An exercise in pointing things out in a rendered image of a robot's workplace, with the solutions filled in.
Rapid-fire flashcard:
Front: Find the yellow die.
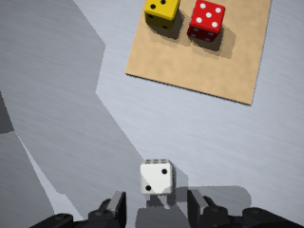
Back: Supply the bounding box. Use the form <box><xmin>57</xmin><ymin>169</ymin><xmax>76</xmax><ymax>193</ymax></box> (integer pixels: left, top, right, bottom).
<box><xmin>144</xmin><ymin>0</ymin><xmax>181</xmax><ymax>30</ymax></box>

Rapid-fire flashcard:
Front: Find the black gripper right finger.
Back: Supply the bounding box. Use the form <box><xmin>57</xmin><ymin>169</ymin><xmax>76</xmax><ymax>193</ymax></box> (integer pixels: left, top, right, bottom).
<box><xmin>187</xmin><ymin>189</ymin><xmax>304</xmax><ymax>228</ymax></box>

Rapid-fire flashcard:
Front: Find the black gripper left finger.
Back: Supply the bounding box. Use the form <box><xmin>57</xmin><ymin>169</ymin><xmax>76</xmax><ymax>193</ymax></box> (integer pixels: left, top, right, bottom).
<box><xmin>29</xmin><ymin>192</ymin><xmax>126</xmax><ymax>228</ymax></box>

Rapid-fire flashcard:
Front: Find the white die with black pips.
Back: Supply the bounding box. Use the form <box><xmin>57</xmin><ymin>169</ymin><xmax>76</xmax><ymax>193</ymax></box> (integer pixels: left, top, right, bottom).
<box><xmin>141</xmin><ymin>159</ymin><xmax>173</xmax><ymax>195</ymax></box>

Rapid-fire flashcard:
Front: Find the tan flat mat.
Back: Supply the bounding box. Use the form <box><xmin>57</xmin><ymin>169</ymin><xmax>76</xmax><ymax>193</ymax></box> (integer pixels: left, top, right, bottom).
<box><xmin>125</xmin><ymin>0</ymin><xmax>271</xmax><ymax>105</ymax></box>

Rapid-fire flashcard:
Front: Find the red die with white pips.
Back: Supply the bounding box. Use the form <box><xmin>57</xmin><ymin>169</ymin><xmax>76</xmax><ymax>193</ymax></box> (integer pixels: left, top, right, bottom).
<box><xmin>186</xmin><ymin>0</ymin><xmax>225</xmax><ymax>42</ymax></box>

